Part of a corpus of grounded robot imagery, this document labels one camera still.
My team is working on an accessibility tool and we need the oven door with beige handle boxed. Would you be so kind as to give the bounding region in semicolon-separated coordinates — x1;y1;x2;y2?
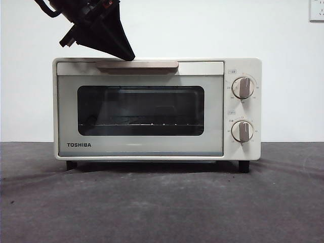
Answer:
57;60;225;157

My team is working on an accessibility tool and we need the temperature oven knob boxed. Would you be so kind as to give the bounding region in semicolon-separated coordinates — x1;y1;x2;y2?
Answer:
232;76;256;99

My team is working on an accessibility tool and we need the white toaster oven body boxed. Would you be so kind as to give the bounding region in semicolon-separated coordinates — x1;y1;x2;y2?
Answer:
52;57;263;174

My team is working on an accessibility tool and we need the timer oven knob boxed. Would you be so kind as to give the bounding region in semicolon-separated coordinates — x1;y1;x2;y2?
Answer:
231;120;255;143

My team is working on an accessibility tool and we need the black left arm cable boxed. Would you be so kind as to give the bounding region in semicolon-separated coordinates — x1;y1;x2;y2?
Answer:
34;0;63;18

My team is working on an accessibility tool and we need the metal wire oven rack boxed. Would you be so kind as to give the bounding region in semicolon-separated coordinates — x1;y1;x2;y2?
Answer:
78;122;203;128

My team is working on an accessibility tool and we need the white wall socket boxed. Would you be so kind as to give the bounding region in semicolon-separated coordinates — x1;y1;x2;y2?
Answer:
309;0;324;22

